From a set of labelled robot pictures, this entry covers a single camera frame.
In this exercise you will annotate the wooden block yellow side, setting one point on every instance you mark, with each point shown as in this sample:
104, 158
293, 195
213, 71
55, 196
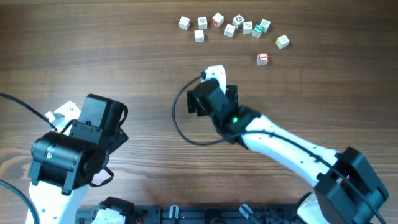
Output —
282, 41

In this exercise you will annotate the wooden block with face drawing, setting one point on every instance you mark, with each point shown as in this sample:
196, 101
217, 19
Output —
202, 23

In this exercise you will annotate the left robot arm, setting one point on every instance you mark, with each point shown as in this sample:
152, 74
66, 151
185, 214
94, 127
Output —
65, 161

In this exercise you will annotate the plain wooden block centre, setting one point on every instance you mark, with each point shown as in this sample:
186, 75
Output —
199, 36

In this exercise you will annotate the wooden block green Z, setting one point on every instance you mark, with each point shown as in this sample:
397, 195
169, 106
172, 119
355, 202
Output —
257, 31

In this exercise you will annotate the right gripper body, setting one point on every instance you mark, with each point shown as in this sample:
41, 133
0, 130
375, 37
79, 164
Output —
192, 100

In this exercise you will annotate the plain wooden block far left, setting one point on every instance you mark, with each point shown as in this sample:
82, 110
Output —
184, 23

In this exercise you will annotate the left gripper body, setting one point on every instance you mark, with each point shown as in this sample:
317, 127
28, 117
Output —
117, 141

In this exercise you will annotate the wooden block red I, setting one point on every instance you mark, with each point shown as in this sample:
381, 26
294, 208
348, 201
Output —
262, 58

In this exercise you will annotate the wooden block pale green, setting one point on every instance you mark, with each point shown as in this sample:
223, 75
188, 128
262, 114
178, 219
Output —
265, 24

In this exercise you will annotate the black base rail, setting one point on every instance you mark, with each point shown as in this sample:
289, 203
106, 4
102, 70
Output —
269, 214

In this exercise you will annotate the plain wooden block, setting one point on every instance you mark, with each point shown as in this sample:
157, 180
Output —
184, 23
199, 36

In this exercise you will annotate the wooden block letter W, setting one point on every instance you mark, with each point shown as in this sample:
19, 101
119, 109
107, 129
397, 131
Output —
229, 30

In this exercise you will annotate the wooden block red letter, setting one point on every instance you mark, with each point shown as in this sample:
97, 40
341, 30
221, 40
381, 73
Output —
217, 19

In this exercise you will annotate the wooden block dark picture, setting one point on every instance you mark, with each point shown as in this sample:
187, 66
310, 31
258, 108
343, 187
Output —
238, 21

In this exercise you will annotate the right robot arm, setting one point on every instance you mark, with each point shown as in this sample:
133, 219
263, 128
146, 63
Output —
346, 189

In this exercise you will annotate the wooden block with sketch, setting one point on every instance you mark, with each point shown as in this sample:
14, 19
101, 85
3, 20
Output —
247, 27

